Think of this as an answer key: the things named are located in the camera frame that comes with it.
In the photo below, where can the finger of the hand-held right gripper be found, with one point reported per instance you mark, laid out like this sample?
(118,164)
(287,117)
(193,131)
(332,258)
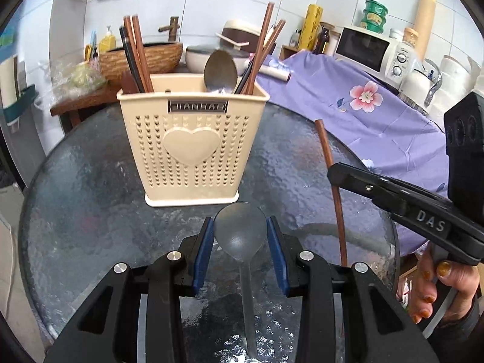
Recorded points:
(416,204)

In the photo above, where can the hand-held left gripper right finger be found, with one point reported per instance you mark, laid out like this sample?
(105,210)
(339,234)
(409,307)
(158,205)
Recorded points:
(278,253)

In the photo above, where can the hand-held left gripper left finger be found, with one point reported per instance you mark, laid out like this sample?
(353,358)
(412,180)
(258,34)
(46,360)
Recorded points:
(202,253)

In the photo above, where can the matte grey spoon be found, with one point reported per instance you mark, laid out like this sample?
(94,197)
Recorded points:
(240,230)

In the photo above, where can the beige perforated utensil holder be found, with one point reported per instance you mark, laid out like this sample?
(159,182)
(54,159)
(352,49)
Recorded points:
(196,174)

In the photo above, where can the thin reddish brown chopstick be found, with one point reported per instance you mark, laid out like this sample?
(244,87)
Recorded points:
(332,181)

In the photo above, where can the shiny metal spoon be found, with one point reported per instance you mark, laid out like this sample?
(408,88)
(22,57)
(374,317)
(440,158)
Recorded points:
(220,70)

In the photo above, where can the person's right forearm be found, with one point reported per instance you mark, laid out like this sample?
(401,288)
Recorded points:
(465,332)

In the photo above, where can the person's right hand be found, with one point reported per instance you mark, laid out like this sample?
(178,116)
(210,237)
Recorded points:
(425,291)

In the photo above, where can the white paper towel rolls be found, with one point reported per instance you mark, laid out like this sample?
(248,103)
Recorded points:
(455,79)

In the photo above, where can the chrome faucet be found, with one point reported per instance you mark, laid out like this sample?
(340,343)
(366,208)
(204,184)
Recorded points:
(434,79)

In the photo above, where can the white kettle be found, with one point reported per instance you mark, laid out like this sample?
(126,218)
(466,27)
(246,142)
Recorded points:
(416,85)

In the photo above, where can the purple floral cloth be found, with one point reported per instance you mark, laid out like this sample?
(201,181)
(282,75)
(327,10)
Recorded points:
(378,128)

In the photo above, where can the jar with orange lid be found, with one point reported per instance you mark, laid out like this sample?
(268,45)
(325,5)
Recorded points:
(411,39)

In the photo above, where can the tall beige roll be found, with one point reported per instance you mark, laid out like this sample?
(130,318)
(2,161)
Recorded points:
(425,11)

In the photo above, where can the white microwave oven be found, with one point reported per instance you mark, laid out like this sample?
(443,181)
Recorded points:
(363,47)

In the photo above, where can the green stacked cans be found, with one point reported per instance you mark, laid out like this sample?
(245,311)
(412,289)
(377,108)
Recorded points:
(375,15)

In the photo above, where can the white rolled tube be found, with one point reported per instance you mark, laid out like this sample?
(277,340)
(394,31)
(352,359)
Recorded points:
(276,72)

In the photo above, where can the dark glass bottle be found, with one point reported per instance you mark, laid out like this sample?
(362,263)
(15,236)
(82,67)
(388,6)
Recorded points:
(321,41)

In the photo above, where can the wooden side table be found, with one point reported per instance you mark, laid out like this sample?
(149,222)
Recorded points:
(83,104)

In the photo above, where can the white pot with glass lid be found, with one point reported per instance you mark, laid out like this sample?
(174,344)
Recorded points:
(194,60)

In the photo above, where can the small wooden box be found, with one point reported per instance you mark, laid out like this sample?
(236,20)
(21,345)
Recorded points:
(290,52)

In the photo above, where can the yellow wrap roll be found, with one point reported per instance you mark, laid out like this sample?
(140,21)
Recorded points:
(312,26)

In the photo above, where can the woven wicker basin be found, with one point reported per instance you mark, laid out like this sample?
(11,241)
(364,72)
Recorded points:
(151,58)

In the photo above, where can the small clear bottle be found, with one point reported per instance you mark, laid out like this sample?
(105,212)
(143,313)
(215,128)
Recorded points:
(295,38)

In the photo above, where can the clear plastic bag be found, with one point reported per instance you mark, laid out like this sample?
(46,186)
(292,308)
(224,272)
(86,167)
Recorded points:
(79,79)

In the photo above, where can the white brown rice cooker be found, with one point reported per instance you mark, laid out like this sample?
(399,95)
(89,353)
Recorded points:
(238,32)

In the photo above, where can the bronze faucet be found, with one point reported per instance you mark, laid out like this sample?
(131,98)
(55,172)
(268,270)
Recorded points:
(172,30)

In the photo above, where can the yellow soap bottle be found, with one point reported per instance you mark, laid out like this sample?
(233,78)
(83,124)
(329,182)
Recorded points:
(107,41)

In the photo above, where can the white green wall organizer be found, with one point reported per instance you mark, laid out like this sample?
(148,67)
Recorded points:
(17,98)

